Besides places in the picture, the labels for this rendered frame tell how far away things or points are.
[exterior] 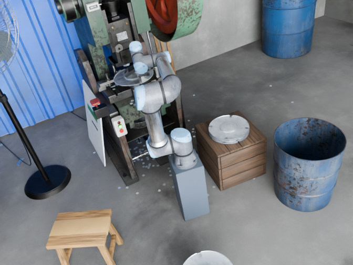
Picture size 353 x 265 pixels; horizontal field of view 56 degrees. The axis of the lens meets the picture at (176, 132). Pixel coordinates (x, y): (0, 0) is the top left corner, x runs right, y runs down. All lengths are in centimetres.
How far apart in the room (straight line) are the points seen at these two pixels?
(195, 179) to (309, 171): 67
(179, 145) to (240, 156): 57
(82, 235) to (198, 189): 75
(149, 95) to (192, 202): 90
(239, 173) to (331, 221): 66
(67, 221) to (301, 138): 162
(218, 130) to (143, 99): 93
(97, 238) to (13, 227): 96
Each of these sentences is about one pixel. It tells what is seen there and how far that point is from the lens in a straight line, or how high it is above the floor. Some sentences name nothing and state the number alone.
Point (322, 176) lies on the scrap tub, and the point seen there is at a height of 33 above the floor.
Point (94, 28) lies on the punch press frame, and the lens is 223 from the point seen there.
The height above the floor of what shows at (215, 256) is 24.
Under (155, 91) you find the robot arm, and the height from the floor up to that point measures 106.
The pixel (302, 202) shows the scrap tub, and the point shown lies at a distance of 232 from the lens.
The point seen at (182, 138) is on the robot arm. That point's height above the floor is 68.
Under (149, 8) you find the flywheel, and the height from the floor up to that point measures 110.
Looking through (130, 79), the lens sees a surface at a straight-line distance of 237.
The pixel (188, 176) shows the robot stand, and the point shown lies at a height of 40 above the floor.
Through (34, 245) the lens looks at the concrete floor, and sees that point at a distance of 260.
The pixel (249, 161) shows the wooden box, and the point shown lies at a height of 19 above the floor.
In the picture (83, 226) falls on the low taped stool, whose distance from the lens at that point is 208.
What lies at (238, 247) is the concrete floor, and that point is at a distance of 220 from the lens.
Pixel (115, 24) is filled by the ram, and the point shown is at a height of 115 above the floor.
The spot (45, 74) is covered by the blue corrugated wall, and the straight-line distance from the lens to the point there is 361.
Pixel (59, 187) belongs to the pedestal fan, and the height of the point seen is 3.
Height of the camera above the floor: 185
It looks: 37 degrees down
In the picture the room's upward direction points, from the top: 10 degrees counter-clockwise
